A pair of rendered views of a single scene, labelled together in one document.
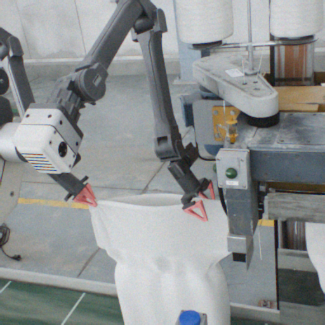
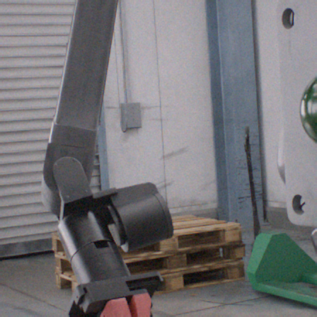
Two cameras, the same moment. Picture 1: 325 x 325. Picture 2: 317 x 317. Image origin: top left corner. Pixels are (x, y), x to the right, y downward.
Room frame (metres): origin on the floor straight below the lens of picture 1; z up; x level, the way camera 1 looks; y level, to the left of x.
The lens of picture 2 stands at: (0.73, -0.29, 1.29)
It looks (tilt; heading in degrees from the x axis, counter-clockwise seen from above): 3 degrees down; 37
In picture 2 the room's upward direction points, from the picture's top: 4 degrees counter-clockwise
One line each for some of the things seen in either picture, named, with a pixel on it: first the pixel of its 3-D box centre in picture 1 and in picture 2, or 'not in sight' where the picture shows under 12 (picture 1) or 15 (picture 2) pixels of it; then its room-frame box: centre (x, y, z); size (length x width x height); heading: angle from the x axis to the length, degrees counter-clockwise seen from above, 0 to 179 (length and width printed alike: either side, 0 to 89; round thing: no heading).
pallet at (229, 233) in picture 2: not in sight; (145, 237); (5.74, 3.66, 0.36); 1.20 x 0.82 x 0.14; 152
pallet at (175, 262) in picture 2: not in sight; (149, 255); (5.78, 3.67, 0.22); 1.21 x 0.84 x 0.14; 156
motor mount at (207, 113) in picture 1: (235, 121); not in sight; (1.47, -0.25, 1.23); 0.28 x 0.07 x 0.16; 66
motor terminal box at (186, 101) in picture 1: (193, 113); not in sight; (1.57, -0.12, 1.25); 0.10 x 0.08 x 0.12; 1
